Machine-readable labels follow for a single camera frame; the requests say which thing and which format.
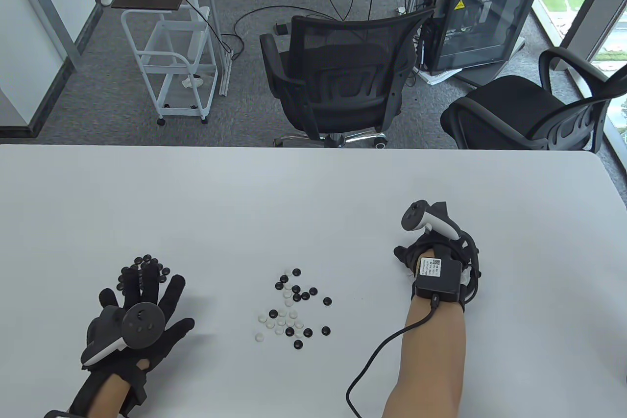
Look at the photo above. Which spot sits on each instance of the white rolling cart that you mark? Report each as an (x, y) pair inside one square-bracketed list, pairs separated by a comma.
[(183, 38)]

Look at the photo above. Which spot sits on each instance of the white crumpled tissue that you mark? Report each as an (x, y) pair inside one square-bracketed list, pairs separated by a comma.
[(192, 81)]

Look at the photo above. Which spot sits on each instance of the black white left hand controller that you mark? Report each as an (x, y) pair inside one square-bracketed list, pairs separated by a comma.
[(142, 325)]

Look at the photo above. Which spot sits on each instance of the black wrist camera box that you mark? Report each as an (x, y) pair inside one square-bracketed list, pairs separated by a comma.
[(56, 414), (438, 276)]

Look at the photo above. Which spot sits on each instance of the black white right hand controller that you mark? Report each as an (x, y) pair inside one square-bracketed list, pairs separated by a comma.
[(414, 214)]

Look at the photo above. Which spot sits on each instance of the pile of mixed Go stones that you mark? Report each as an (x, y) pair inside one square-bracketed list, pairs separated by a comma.
[(296, 272)]

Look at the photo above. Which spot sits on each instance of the black office chair curved armrests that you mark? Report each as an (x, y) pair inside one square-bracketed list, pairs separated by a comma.
[(504, 99)]

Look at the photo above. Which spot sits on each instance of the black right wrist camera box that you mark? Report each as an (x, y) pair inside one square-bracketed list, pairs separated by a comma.
[(438, 276)]

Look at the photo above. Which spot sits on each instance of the black white hand controller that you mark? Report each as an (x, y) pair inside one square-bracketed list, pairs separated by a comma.
[(142, 325), (414, 214)]

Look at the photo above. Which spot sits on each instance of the black mesh office chair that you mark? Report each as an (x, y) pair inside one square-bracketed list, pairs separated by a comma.
[(343, 36)]

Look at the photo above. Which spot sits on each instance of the person's left forearm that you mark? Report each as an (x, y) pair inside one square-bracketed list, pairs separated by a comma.
[(111, 396)]

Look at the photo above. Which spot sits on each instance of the black power adapter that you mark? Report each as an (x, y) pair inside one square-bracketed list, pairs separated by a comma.
[(281, 27)]

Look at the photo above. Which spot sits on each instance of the group of black Go stones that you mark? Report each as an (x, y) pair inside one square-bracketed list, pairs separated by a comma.
[(146, 259)]

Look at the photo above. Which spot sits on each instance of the person's right forearm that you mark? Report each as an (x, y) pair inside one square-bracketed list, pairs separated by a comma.
[(431, 364)]

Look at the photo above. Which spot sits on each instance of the person's right hand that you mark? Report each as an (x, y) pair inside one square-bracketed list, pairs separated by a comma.
[(431, 244)]

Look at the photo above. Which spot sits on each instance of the aluminium profile rods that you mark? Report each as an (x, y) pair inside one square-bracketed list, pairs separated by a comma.
[(213, 6)]

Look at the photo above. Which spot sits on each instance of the white papers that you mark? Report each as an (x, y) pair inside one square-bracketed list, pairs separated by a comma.
[(436, 77)]

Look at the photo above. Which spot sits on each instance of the person's left hand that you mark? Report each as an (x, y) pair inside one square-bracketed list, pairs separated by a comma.
[(152, 290)]

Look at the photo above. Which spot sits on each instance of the black glass computer tower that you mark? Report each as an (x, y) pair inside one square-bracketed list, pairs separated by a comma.
[(480, 21)]

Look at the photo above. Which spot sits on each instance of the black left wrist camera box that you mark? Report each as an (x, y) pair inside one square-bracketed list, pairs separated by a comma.
[(56, 414)]

